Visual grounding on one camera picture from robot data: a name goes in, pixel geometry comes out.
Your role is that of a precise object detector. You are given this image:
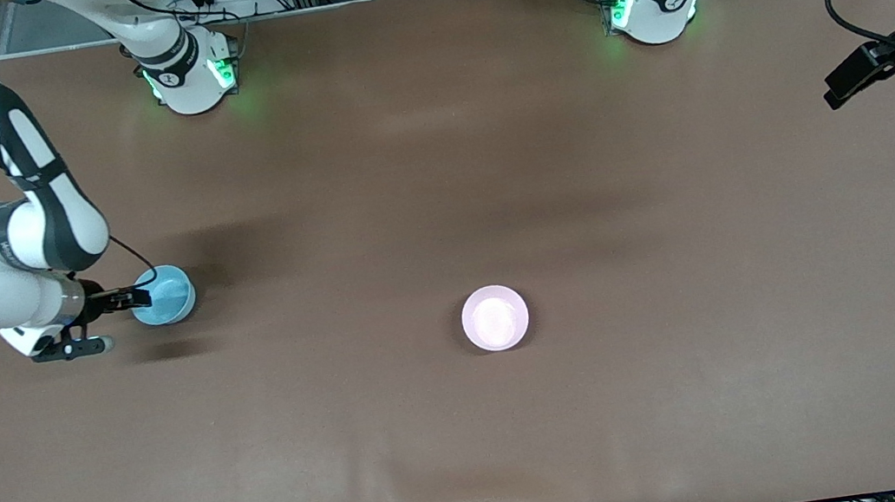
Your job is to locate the light blue bowl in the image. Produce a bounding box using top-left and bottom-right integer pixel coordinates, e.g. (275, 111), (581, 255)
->
(127, 261), (200, 329)

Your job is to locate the pink bowl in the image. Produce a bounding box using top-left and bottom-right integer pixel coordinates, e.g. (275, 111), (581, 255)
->
(456, 279), (534, 357)

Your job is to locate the brown table mat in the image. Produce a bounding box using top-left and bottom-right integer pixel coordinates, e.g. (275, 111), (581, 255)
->
(0, 0), (895, 502)

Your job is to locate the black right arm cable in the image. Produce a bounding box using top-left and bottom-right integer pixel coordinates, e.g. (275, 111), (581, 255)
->
(0, 0), (160, 308)

